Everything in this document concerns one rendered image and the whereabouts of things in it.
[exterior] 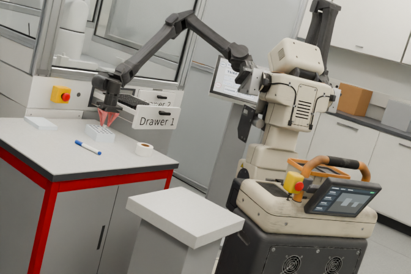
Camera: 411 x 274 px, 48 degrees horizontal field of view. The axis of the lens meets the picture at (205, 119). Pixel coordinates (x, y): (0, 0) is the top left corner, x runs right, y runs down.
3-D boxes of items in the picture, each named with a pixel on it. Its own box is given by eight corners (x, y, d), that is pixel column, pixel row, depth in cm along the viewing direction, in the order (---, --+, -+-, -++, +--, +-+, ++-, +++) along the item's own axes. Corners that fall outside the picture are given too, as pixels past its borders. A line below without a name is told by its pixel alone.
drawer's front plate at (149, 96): (171, 111, 273) (176, 93, 271) (136, 109, 250) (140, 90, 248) (169, 110, 274) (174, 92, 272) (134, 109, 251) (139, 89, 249)
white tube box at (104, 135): (113, 142, 198) (115, 134, 197) (95, 141, 192) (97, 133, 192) (101, 133, 207) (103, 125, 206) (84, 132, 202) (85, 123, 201)
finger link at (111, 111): (94, 123, 203) (99, 103, 201) (109, 124, 207) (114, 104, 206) (101, 128, 198) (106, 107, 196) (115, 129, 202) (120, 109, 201)
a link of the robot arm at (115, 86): (118, 81, 195) (125, 81, 200) (104, 76, 197) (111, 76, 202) (114, 96, 196) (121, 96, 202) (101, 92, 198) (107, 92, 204)
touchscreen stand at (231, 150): (241, 255, 300) (287, 106, 282) (175, 238, 298) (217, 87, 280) (237, 224, 349) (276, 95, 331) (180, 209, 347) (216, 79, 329)
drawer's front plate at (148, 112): (175, 129, 230) (181, 107, 228) (133, 129, 206) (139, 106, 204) (173, 128, 231) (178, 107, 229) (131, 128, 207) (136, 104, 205)
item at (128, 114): (172, 125, 229) (175, 113, 228) (134, 125, 208) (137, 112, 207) (119, 101, 252) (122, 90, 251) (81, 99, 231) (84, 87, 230)
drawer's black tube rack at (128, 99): (155, 119, 230) (158, 107, 229) (129, 118, 216) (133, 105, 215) (126, 106, 243) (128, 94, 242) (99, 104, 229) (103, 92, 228)
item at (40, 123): (57, 129, 194) (58, 126, 194) (38, 129, 187) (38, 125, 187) (42, 120, 202) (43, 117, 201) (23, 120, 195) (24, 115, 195)
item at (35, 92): (178, 114, 282) (184, 90, 279) (27, 107, 200) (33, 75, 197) (84, 73, 336) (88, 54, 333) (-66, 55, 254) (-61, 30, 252)
